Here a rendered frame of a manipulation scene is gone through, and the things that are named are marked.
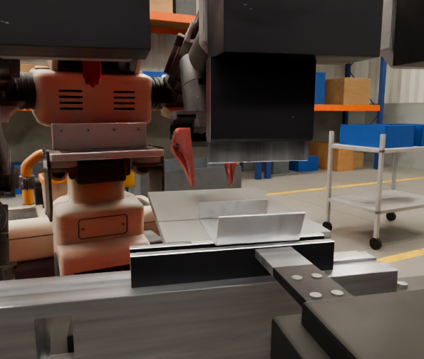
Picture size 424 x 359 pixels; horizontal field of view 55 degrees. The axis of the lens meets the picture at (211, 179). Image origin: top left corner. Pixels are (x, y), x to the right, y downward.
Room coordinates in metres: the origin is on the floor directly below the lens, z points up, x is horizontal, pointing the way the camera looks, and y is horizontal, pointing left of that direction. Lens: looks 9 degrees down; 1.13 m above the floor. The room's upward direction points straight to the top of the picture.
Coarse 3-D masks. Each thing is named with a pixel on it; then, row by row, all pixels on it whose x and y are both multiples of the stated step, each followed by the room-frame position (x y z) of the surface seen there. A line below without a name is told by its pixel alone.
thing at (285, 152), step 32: (224, 64) 0.37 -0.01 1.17; (256, 64) 0.38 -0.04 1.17; (288, 64) 0.39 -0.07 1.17; (224, 96) 0.37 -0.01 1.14; (256, 96) 0.38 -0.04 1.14; (288, 96) 0.39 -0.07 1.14; (224, 128) 0.37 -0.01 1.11; (256, 128) 0.38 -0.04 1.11; (288, 128) 0.39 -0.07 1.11; (224, 160) 0.38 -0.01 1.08; (256, 160) 0.39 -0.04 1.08; (288, 160) 0.40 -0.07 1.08
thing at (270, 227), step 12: (228, 216) 0.37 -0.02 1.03; (240, 216) 0.37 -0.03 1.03; (252, 216) 0.37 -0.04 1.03; (264, 216) 0.37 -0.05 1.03; (276, 216) 0.38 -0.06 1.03; (288, 216) 0.38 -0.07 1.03; (300, 216) 0.38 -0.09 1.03; (228, 228) 0.37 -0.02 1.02; (240, 228) 0.37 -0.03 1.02; (252, 228) 0.38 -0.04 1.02; (264, 228) 0.38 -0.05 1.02; (276, 228) 0.38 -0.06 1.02; (288, 228) 0.38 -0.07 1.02; (300, 228) 0.39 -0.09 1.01; (216, 240) 0.37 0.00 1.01; (228, 240) 0.38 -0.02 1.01; (240, 240) 0.38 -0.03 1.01; (252, 240) 0.38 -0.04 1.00; (264, 240) 0.38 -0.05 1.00; (276, 240) 0.39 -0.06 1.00
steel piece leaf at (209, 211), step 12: (204, 204) 0.47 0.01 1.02; (216, 204) 0.47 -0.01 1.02; (228, 204) 0.48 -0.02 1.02; (240, 204) 0.48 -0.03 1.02; (252, 204) 0.48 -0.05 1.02; (264, 204) 0.49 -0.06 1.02; (204, 216) 0.47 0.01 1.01; (216, 216) 0.47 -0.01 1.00; (216, 228) 0.43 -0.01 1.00; (288, 240) 0.39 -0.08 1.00
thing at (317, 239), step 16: (304, 240) 0.41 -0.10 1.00; (320, 240) 0.39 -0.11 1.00; (144, 256) 0.35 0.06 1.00; (160, 256) 0.35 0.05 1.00; (176, 256) 0.36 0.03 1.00; (192, 256) 0.36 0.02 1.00; (208, 256) 0.36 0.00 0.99; (224, 256) 0.37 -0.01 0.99; (240, 256) 0.37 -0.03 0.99; (304, 256) 0.38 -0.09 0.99; (320, 256) 0.39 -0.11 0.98; (144, 272) 0.35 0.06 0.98; (160, 272) 0.35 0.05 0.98; (176, 272) 0.36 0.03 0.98; (192, 272) 0.36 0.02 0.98; (208, 272) 0.36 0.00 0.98; (224, 272) 0.37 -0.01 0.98; (240, 272) 0.37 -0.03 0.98; (256, 272) 0.37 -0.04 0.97
